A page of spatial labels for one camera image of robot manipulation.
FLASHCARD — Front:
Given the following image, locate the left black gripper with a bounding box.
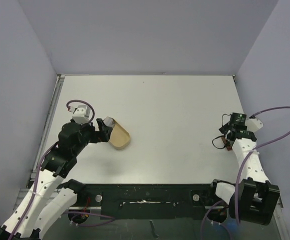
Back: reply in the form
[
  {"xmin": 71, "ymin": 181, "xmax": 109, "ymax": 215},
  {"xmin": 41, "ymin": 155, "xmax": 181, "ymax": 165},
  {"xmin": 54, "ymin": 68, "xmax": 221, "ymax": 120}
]
[{"xmin": 73, "ymin": 118, "xmax": 112, "ymax": 155}]

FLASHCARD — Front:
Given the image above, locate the brown leather card holder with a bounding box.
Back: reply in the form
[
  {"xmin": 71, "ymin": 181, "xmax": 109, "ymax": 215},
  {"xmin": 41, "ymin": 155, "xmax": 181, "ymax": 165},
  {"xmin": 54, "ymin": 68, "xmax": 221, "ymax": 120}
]
[{"xmin": 221, "ymin": 135, "xmax": 234, "ymax": 151}]

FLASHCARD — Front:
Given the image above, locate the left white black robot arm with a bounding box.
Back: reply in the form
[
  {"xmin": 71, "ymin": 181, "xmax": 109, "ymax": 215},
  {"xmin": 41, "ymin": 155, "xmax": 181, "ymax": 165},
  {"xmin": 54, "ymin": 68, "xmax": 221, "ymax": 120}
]
[{"xmin": 0, "ymin": 117, "xmax": 114, "ymax": 240}]

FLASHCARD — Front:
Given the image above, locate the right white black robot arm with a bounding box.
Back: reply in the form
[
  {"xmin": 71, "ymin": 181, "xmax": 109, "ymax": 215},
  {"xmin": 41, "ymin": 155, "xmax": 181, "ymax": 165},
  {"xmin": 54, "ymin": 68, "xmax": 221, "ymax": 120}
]
[{"xmin": 207, "ymin": 112, "xmax": 280, "ymax": 226}]

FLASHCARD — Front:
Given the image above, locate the beige oval tray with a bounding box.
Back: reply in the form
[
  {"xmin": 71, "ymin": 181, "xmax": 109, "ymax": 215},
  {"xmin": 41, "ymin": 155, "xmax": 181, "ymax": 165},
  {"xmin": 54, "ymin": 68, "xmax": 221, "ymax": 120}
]
[{"xmin": 109, "ymin": 118, "xmax": 131, "ymax": 150}]

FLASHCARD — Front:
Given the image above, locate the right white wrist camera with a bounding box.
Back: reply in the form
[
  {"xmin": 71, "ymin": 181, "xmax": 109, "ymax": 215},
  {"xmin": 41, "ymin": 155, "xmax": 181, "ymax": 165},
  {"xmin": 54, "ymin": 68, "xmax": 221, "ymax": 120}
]
[{"xmin": 245, "ymin": 118, "xmax": 264, "ymax": 133}]

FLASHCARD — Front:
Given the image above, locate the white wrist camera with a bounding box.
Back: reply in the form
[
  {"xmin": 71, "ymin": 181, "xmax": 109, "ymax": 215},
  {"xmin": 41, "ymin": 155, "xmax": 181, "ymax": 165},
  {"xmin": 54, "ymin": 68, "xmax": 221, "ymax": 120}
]
[
  {"xmin": 69, "ymin": 105, "xmax": 90, "ymax": 125},
  {"xmin": 245, "ymin": 118, "xmax": 264, "ymax": 133}
]

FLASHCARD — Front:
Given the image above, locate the black thin wire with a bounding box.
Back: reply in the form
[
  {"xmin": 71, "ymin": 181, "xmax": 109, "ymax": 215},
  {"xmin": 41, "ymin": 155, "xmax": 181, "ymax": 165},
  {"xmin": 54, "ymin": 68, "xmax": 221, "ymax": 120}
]
[{"xmin": 211, "ymin": 113, "xmax": 233, "ymax": 151}]

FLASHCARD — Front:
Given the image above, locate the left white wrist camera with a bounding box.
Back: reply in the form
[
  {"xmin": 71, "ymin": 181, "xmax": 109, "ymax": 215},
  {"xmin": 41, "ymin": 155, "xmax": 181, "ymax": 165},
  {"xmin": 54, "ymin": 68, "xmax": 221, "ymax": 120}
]
[{"xmin": 69, "ymin": 105, "xmax": 90, "ymax": 125}]

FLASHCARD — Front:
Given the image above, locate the aluminium frame rail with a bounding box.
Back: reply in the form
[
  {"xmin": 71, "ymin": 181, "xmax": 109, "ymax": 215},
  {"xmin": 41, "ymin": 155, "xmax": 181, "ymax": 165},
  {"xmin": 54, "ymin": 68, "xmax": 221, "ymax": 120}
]
[{"xmin": 29, "ymin": 74, "xmax": 65, "ymax": 182}]

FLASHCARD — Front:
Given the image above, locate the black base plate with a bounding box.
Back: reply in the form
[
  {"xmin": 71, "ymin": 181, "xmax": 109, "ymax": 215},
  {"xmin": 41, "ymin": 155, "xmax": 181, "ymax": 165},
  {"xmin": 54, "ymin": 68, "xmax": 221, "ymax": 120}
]
[{"xmin": 71, "ymin": 183, "xmax": 220, "ymax": 220}]

